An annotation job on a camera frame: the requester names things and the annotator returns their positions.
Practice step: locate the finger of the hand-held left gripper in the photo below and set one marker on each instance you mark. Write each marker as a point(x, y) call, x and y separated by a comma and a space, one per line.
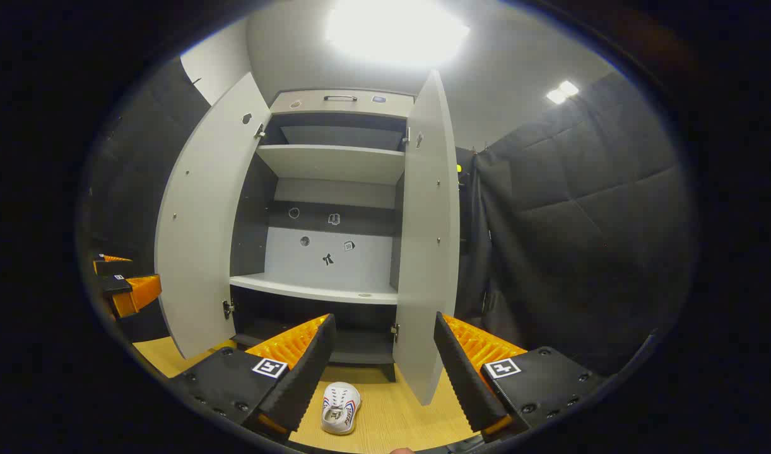
point(139, 291)
point(114, 266)

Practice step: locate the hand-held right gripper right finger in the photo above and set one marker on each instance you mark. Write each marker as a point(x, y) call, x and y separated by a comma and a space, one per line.
point(464, 378)

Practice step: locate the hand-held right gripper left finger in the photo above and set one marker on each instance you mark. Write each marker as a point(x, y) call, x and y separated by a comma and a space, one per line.
point(303, 378)

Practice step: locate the white shoe yellow sole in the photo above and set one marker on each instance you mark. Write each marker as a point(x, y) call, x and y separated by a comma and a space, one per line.
point(341, 403)

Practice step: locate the grey shoe cabinet door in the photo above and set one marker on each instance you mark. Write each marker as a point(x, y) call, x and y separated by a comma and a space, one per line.
point(426, 252)
point(202, 221)

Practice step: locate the grey shoe cabinet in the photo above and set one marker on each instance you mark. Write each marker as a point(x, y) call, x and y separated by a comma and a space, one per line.
point(335, 164)

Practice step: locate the grey cabinet drawer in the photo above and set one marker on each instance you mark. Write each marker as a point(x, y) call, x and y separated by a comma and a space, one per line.
point(316, 104)

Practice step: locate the small ceiling light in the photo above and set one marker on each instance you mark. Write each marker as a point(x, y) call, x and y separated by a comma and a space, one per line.
point(562, 93)

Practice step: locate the large ceiling light panel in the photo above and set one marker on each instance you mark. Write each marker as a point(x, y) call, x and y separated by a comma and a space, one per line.
point(392, 31)

